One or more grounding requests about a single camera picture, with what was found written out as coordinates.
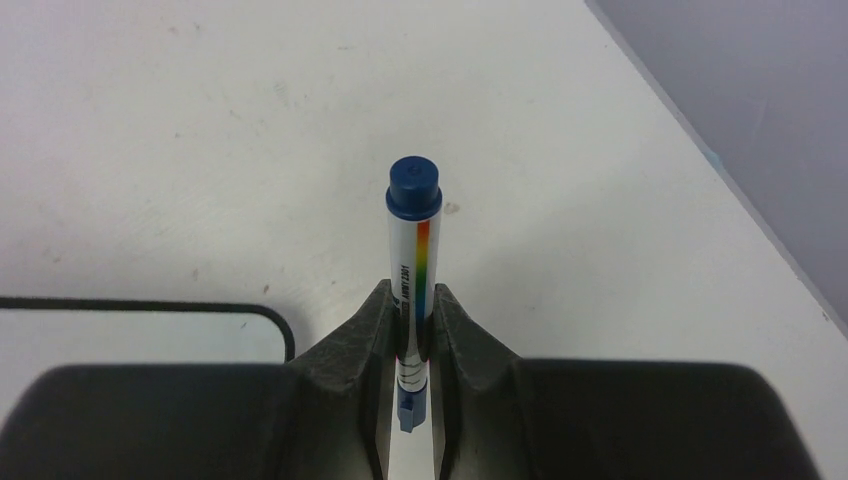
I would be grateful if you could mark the black framed whiteboard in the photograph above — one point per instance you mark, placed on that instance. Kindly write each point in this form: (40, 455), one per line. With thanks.
(39, 334)

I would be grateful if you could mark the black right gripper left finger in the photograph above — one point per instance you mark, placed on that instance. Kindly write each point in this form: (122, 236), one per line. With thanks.
(322, 414)

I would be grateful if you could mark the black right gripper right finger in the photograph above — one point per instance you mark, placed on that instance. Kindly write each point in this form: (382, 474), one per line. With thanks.
(497, 415)

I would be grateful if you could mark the white marker pen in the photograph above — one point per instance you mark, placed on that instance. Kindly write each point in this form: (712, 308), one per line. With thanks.
(414, 201)

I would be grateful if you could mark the blue marker cap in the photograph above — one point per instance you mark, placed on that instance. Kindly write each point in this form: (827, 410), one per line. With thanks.
(411, 408)

